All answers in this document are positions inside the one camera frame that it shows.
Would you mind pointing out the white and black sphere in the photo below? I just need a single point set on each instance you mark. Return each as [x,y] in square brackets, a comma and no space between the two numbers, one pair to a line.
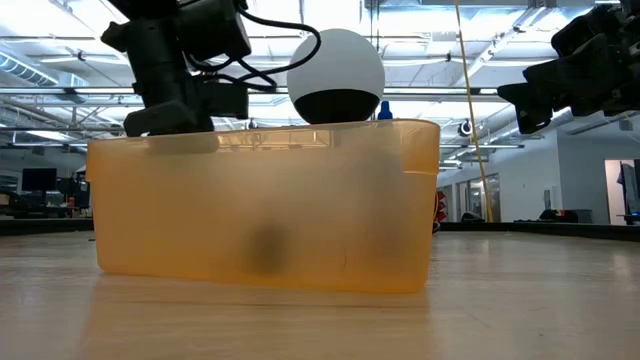
[340,60]

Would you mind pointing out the round black wall fixture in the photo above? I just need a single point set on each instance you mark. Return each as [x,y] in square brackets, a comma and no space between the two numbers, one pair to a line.
[465,128]

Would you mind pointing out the silver ceiling air duct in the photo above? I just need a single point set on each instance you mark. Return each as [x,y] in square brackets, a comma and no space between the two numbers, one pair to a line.
[25,70]

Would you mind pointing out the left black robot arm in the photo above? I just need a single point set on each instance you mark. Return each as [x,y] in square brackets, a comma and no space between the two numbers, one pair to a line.
[215,30]

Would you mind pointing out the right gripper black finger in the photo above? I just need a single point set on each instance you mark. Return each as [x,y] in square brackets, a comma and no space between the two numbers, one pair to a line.
[530,92]
[537,115]

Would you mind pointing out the horizontal frame bar with lights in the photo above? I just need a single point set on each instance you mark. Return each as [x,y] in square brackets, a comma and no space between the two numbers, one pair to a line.
[75,90]

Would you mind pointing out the black computer monitor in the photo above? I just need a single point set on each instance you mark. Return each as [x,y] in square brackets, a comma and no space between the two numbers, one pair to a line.
[39,180]

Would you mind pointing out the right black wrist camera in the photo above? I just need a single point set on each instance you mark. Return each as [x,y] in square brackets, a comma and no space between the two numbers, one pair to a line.
[580,35]

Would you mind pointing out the black and red bag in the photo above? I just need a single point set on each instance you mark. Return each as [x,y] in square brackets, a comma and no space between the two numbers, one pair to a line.
[565,216]

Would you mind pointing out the orange translucent plastic bin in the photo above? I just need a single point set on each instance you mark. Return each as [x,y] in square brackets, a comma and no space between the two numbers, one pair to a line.
[200,210]

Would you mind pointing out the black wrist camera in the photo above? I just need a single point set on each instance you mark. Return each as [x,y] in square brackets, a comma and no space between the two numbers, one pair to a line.
[225,100]
[580,35]

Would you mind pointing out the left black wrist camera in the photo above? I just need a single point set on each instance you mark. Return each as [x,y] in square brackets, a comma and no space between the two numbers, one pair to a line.
[225,100]

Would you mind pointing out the red and black object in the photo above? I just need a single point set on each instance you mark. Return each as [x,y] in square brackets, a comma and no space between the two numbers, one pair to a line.
[441,210]

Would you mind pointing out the thin grey horizontal frame bar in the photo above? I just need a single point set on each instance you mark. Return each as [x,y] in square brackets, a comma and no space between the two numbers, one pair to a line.
[50,129]

